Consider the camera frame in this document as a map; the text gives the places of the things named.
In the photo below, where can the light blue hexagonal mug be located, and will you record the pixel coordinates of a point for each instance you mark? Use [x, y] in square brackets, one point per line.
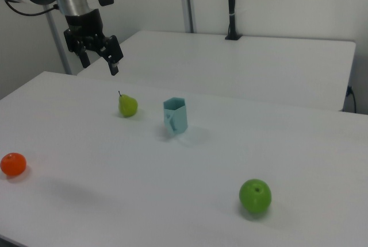
[176, 117]

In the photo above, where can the black camera stand pole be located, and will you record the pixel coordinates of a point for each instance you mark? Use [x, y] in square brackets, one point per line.
[231, 5]

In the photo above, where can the green toy apple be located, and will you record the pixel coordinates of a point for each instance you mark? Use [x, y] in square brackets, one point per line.
[255, 196]

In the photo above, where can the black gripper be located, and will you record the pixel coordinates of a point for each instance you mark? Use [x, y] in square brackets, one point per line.
[83, 24]

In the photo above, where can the slanted grey frame post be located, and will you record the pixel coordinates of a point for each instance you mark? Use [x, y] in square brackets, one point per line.
[59, 46]

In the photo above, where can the orange toy mandarin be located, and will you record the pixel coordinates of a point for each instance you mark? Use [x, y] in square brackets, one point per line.
[13, 164]

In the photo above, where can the green toy pear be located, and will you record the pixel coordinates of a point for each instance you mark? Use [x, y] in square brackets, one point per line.
[128, 106]

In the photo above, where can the grey wall frame post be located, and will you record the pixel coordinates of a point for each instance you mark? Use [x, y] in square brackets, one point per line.
[187, 0]

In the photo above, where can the white background table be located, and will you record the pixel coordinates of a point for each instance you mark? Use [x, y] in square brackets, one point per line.
[230, 66]

